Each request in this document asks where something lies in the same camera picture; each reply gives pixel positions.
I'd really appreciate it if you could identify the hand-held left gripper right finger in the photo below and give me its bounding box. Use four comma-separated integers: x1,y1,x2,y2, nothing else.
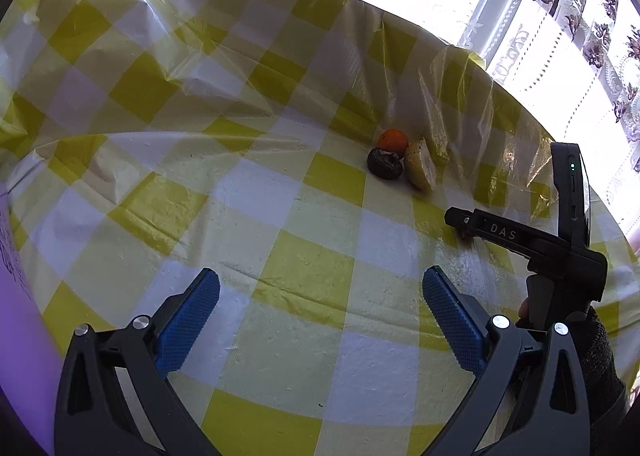
421,264,588,456

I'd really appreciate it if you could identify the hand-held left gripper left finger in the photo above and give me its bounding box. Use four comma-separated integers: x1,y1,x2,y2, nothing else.
54,267,222,456

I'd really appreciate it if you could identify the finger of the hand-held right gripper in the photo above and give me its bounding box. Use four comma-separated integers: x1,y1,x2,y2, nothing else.
444,207,556,260

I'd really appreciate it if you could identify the halved yellow fruit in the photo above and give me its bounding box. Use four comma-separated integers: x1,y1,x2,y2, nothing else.
404,138,438,193

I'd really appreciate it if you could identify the round dark wrinkled fruit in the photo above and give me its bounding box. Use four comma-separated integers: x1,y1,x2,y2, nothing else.
367,146,404,180

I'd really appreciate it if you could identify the orange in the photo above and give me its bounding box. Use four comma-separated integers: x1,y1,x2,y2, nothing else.
377,128,409,159

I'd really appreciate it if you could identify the person's right forearm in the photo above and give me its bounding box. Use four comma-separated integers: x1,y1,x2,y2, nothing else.
570,305,629,454

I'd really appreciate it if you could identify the yellow white checkered tablecloth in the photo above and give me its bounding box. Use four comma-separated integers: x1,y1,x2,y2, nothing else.
0,0,640,456

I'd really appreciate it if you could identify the yellow checked tablecloth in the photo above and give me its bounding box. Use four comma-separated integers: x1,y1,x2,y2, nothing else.
0,0,640,456

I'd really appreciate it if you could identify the floral curtain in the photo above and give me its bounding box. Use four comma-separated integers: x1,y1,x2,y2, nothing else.
492,0,640,217

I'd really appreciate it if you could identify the white window frame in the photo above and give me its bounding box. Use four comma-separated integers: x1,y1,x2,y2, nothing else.
465,0,526,64

